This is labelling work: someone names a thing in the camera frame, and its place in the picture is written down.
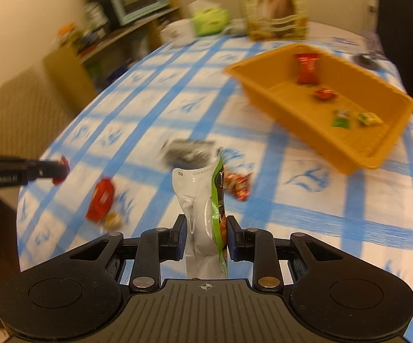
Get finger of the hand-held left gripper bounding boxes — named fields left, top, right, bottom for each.
left=22, top=159, right=67, bottom=182

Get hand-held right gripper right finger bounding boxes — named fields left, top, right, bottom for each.
left=226, top=216, right=348, bottom=292

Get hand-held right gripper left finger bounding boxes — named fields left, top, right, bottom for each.
left=63, top=214, right=187, bottom=294

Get small red candy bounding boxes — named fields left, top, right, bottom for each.
left=51, top=155, right=70, bottom=186

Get clear green snack pouch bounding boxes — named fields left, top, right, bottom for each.
left=172, top=147, right=229, bottom=281

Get red white snack packet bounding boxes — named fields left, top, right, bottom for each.
left=223, top=171, right=253, bottom=201

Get large red snack packet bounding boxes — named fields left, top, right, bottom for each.
left=86, top=178, right=116, bottom=222

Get brown candy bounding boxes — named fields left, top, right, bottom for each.
left=103, top=212, right=123, bottom=229

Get dark seaweed snack packet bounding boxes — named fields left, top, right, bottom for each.
left=160, top=139, right=217, bottom=169

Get orange plastic tray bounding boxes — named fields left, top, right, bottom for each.
left=225, top=43, right=413, bottom=176

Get red gold candy packet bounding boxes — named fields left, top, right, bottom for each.
left=313, top=87, right=336, bottom=101

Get yellow green candy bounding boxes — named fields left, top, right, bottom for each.
left=357, top=112, right=384, bottom=127

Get red labelled snack packet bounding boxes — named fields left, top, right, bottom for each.
left=294, top=53, right=320, bottom=85

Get quilted beige chair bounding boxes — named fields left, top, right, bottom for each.
left=0, top=66, right=80, bottom=161

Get wooden shelf unit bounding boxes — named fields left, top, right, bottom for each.
left=44, top=0, right=186, bottom=95

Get white packets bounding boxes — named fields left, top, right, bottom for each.
left=85, top=2, right=109, bottom=31

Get white mug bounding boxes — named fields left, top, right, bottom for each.
left=160, top=19, right=196, bottom=46

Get green tissue pack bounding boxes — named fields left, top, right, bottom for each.
left=187, top=1, right=230, bottom=37

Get sunflower seed bag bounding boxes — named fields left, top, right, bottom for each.
left=234, top=0, right=309, bottom=41

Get black refrigerator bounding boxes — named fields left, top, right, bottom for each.
left=367, top=0, right=413, bottom=79

